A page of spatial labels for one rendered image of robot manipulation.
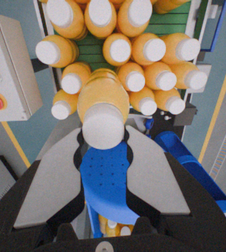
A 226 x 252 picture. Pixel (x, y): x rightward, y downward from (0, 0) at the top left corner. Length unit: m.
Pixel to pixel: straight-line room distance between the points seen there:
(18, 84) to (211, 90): 1.78
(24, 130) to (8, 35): 1.57
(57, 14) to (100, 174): 0.36
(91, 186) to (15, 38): 0.37
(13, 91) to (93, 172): 0.27
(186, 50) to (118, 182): 0.33
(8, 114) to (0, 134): 1.68
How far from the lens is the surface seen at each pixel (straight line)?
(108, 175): 0.38
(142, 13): 0.30
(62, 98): 0.35
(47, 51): 0.31
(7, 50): 0.35
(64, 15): 0.30
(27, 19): 1.52
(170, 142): 1.74
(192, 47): 0.34
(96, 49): 0.48
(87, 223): 1.89
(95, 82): 0.16
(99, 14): 0.30
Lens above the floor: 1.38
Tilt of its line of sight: 59 degrees down
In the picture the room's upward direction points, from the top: 173 degrees clockwise
